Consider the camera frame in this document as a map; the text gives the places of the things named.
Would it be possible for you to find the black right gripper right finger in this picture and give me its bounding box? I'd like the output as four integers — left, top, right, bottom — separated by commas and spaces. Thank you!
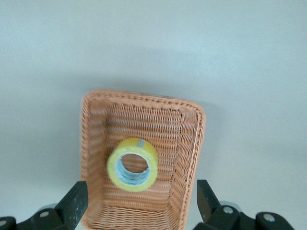
193, 179, 293, 230

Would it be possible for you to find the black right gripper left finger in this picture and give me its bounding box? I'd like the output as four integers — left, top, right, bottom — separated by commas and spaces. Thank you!
0, 180, 89, 230

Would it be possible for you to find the yellowish clear tape roll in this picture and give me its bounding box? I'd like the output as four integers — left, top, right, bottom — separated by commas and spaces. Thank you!
106, 137, 159, 193

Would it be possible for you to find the deep brown wicker basket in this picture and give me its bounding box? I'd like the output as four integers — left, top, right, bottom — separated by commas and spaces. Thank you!
78, 89, 207, 230

